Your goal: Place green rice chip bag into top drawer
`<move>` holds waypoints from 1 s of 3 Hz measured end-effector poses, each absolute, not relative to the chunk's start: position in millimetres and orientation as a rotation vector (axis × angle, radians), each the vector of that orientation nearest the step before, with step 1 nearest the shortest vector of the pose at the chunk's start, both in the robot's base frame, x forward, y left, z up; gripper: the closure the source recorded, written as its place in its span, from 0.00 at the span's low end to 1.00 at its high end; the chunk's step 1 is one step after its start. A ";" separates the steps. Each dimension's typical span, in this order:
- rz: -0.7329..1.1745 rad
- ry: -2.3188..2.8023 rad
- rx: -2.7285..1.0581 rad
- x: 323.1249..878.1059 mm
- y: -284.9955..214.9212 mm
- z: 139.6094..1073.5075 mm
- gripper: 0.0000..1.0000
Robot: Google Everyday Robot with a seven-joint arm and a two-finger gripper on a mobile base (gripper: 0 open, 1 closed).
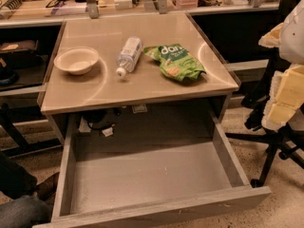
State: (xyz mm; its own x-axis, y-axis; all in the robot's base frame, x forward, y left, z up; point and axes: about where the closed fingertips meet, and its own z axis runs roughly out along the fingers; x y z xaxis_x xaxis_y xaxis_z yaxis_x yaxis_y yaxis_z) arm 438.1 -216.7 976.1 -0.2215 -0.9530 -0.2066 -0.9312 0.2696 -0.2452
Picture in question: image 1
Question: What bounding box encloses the black cable with white plug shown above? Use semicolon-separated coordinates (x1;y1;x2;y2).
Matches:
83;108;122;138

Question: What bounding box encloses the black office chair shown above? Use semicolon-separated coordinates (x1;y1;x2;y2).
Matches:
226;0;304;187

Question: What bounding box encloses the clear plastic water bottle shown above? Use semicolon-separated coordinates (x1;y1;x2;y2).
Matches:
116;36;143;78

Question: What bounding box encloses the brown shoe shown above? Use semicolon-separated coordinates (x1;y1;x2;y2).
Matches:
35;173;59;200

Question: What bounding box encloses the metal coil stand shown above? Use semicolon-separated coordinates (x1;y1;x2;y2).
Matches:
0;0;22;19

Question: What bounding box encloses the person leg in jeans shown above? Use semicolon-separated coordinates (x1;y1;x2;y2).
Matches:
0;153;52;228

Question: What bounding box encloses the wooden cabinet table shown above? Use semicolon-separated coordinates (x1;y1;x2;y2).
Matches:
36;11;241;145

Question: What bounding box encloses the open grey wooden drawer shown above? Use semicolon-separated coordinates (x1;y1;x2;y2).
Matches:
36;101;271;228

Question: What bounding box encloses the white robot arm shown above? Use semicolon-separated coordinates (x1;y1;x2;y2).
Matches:
258;0;304;130

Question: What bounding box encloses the green rice chip bag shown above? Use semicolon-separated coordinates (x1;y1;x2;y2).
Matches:
143;44;206;82

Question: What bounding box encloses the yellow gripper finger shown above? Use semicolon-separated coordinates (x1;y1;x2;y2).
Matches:
266;65;304;124

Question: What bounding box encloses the white bowl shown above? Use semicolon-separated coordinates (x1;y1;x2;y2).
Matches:
54;47;99;75

